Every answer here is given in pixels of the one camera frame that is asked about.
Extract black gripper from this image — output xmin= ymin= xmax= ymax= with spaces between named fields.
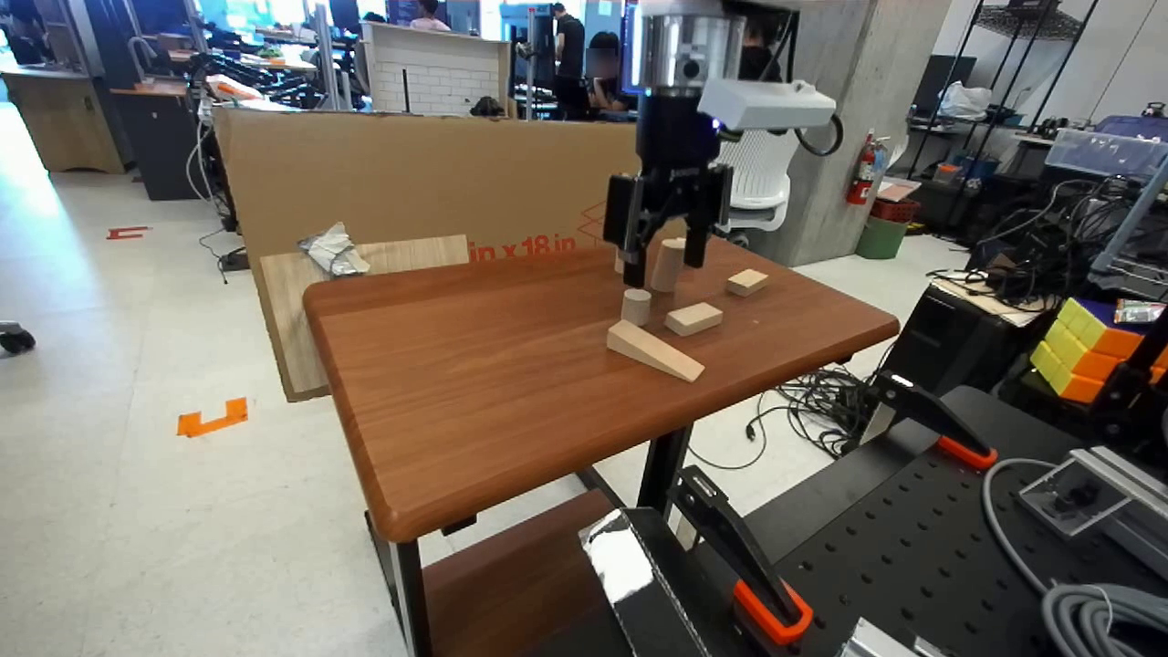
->
xmin=603 ymin=92 xmax=735 ymax=278

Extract rectangular light wood block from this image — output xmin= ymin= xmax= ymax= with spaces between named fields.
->
xmin=665 ymin=303 xmax=722 ymax=336

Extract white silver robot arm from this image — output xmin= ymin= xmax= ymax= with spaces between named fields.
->
xmin=603 ymin=0 xmax=839 ymax=290

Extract tall wooden cylinder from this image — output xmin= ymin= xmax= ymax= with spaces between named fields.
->
xmin=649 ymin=237 xmax=687 ymax=291

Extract short wooden cylinder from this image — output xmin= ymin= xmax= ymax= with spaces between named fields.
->
xmin=619 ymin=290 xmax=652 ymax=327

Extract small flat wooden block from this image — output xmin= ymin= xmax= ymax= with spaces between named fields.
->
xmin=727 ymin=268 xmax=771 ymax=297

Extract wooden wedge ramp block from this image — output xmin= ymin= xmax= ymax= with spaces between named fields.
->
xmin=606 ymin=323 xmax=703 ymax=384

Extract large cardboard sheet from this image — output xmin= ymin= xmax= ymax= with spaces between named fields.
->
xmin=215 ymin=109 xmax=637 ymax=261

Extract red fire extinguisher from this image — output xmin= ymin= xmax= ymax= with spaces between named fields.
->
xmin=848 ymin=137 xmax=879 ymax=206

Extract black orange clamp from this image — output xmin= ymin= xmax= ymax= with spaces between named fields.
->
xmin=671 ymin=469 xmax=814 ymax=649
xmin=871 ymin=373 xmax=996 ymax=471

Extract light wooden board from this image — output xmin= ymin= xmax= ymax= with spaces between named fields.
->
xmin=250 ymin=234 xmax=472 ymax=403

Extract black perforated workbench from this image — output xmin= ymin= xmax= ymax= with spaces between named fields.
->
xmin=533 ymin=384 xmax=1168 ymax=657

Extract yellow orange foam blocks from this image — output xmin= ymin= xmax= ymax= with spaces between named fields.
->
xmin=1028 ymin=299 xmax=1142 ymax=404

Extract grey power strip box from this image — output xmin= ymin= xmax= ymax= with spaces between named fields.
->
xmin=1017 ymin=446 xmax=1168 ymax=553

